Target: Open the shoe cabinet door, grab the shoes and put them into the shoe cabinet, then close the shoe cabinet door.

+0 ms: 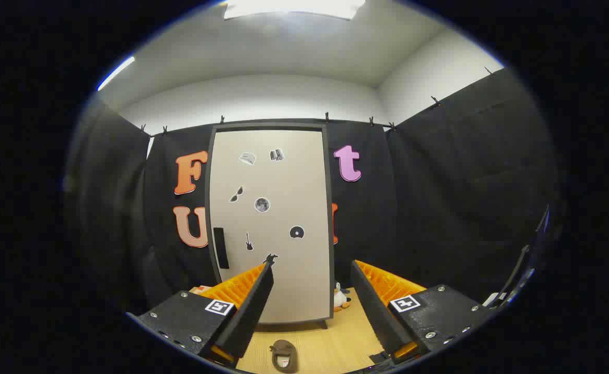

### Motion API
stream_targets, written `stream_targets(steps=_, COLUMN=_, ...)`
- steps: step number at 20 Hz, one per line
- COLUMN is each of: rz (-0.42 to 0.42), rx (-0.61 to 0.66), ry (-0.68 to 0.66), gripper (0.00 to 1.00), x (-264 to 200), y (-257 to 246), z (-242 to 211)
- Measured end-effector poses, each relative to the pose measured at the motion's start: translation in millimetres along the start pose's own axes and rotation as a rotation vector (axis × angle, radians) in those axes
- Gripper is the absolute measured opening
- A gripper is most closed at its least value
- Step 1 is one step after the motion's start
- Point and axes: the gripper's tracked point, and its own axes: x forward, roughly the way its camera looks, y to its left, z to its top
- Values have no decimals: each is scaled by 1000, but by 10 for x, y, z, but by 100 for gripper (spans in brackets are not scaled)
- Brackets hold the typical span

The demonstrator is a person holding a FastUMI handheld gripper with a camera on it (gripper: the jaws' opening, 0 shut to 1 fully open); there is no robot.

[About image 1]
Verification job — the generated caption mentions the black door handle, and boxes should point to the black door handle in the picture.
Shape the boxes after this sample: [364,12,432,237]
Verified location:
[214,228,230,269]

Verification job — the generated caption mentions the narrow ceiling light panel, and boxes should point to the narrow ceiling light panel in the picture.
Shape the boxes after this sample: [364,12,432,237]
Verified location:
[97,56,136,91]

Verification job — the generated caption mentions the brown fuzzy shoe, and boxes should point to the brown fuzzy shoe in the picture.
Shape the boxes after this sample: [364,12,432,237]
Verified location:
[271,340,298,373]

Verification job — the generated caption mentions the wide ceiling light panel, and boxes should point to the wide ceiling light panel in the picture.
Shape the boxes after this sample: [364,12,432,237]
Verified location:
[224,0,366,20]

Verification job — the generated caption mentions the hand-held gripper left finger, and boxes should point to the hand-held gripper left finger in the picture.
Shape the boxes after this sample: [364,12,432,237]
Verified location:
[136,260,275,369]

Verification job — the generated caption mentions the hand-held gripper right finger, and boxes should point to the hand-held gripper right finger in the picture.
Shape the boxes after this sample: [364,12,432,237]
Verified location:
[350,259,495,364]

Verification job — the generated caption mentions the dark grey shoe cabinet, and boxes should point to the dark grey shoe cabinet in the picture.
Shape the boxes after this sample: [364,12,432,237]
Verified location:
[204,123,336,330]

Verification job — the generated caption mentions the small penguin toy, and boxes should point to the small penguin toy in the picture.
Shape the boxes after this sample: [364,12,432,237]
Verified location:
[334,282,352,312]

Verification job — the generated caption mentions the black backdrop cloth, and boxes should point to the black backdrop cloth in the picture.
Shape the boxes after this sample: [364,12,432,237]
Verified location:
[65,65,562,323]

